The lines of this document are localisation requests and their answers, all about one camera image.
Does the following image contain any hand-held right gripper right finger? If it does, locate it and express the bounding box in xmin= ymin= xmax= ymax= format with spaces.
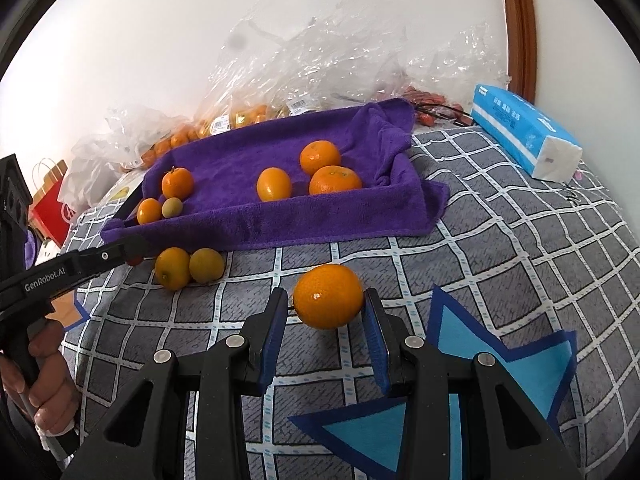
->
xmin=362 ymin=287 xmax=583 ymax=480

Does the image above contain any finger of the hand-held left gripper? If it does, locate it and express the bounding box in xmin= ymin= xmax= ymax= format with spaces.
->
xmin=22 ymin=236 xmax=151 ymax=308

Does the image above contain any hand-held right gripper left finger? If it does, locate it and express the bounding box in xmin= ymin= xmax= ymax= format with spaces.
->
xmin=60 ymin=287 xmax=290 ymax=480

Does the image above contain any black tray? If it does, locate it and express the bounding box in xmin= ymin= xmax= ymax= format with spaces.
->
xmin=111 ymin=184 xmax=146 ymax=223

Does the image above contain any large orange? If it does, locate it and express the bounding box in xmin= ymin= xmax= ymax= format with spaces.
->
xmin=292 ymin=263 xmax=364 ymax=330

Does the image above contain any small orange mandarin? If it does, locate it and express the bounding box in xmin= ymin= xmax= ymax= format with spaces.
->
xmin=136 ymin=198 xmax=163 ymax=226
xmin=299 ymin=140 xmax=342 ymax=177

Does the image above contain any purple towel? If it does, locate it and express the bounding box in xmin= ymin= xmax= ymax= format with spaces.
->
xmin=100 ymin=100 xmax=450 ymax=253

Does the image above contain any yellow-orange mandarin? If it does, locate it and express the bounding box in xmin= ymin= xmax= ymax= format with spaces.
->
xmin=256 ymin=167 xmax=293 ymax=203

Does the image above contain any person's left hand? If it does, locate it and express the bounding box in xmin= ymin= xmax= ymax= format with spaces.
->
xmin=5 ymin=319 xmax=78 ymax=436

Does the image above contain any red paper bag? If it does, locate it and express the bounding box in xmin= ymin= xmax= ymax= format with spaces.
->
xmin=27 ymin=159 xmax=76 ymax=248

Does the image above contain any white plastic bag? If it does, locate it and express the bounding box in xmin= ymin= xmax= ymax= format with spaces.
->
xmin=65 ymin=137 xmax=131 ymax=211

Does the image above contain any large yellow-green round fruit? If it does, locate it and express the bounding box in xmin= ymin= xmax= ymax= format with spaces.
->
xmin=189 ymin=248 xmax=226 ymax=284

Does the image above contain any mandarin with green stem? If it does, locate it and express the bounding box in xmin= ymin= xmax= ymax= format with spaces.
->
xmin=161 ymin=166 xmax=195 ymax=200

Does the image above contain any translucent bag of mandarins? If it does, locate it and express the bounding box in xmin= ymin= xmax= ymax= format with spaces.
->
xmin=104 ymin=105 xmax=211 ymax=171

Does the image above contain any grey checked star blanket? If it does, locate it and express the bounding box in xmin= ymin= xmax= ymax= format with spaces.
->
xmin=35 ymin=125 xmax=640 ymax=480

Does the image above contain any clear bag of small oranges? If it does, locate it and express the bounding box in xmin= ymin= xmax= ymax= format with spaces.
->
xmin=197 ymin=15 xmax=401 ymax=136

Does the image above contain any clear bag of cherry tomatoes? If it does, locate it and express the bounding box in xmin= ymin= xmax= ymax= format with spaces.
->
xmin=395 ymin=22 xmax=511 ymax=128

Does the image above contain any blue tissue pack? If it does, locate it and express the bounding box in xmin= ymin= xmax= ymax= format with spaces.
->
xmin=471 ymin=83 xmax=583 ymax=181

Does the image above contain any brown wooden door frame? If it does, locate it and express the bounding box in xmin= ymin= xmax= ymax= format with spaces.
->
xmin=495 ymin=0 xmax=538 ymax=106

